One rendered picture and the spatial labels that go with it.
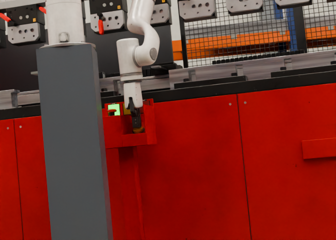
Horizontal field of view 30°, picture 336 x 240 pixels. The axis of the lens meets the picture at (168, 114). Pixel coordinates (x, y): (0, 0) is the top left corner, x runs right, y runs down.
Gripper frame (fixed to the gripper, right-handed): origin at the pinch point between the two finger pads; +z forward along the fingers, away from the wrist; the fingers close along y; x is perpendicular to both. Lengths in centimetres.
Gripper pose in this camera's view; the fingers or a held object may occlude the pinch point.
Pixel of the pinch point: (136, 122)
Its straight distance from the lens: 238.3
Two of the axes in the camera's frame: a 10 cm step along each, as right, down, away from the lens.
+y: -2.0, 0.5, -9.8
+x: 9.7, -1.0, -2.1
